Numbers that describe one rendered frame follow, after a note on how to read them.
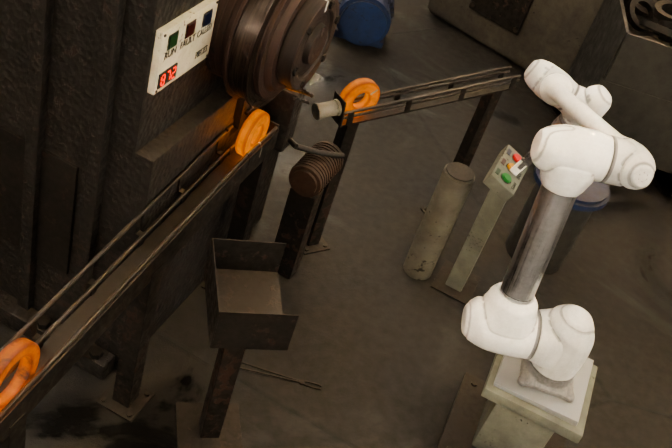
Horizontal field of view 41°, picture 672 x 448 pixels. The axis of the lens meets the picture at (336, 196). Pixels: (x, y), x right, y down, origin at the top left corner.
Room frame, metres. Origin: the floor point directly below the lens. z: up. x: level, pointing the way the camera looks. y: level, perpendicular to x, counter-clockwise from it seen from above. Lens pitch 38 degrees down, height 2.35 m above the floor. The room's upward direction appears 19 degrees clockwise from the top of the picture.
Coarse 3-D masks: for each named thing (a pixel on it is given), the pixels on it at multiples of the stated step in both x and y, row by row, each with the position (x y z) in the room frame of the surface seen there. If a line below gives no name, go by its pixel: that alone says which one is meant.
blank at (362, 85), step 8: (360, 80) 2.68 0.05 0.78; (368, 80) 2.69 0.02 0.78; (344, 88) 2.65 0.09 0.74; (352, 88) 2.64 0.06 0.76; (360, 88) 2.66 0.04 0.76; (368, 88) 2.68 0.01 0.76; (376, 88) 2.71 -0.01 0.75; (344, 96) 2.63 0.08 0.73; (352, 96) 2.65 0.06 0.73; (368, 96) 2.70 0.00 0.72; (376, 96) 2.71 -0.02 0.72; (352, 104) 2.65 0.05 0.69; (360, 104) 2.70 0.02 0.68; (368, 104) 2.70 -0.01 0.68
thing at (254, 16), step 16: (256, 0) 2.08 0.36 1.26; (272, 0) 2.07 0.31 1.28; (256, 16) 2.05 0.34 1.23; (240, 32) 2.04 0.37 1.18; (256, 32) 2.02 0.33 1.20; (240, 48) 2.02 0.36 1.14; (256, 48) 2.03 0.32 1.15; (240, 64) 2.02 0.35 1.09; (240, 80) 2.03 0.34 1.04; (240, 96) 2.10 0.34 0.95; (256, 96) 2.11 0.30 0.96
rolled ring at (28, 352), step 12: (12, 348) 1.19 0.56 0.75; (24, 348) 1.21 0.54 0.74; (36, 348) 1.25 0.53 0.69; (0, 360) 1.16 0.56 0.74; (12, 360) 1.17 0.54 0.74; (24, 360) 1.24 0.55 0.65; (36, 360) 1.26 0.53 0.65; (0, 372) 1.14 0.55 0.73; (24, 372) 1.23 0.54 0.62; (0, 384) 1.13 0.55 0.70; (12, 384) 1.21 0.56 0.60; (24, 384) 1.22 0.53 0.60; (0, 396) 1.17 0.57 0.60; (12, 396) 1.18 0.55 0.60; (0, 408) 1.13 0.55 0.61
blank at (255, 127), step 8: (256, 112) 2.24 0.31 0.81; (264, 112) 2.26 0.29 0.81; (248, 120) 2.21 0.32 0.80; (256, 120) 2.21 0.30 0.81; (264, 120) 2.26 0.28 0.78; (248, 128) 2.19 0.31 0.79; (256, 128) 2.22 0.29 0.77; (264, 128) 2.28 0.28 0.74; (240, 136) 2.17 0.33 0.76; (248, 136) 2.17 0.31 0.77; (256, 136) 2.26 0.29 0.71; (240, 144) 2.17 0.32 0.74; (248, 144) 2.19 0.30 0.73; (240, 152) 2.17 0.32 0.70
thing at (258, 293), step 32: (224, 256) 1.76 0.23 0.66; (256, 256) 1.80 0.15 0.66; (224, 288) 1.70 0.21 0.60; (256, 288) 1.74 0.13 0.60; (224, 320) 1.51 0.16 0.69; (256, 320) 1.54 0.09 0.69; (288, 320) 1.57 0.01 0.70; (224, 352) 1.65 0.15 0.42; (224, 384) 1.66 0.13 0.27; (192, 416) 1.72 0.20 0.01; (224, 416) 1.67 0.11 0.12
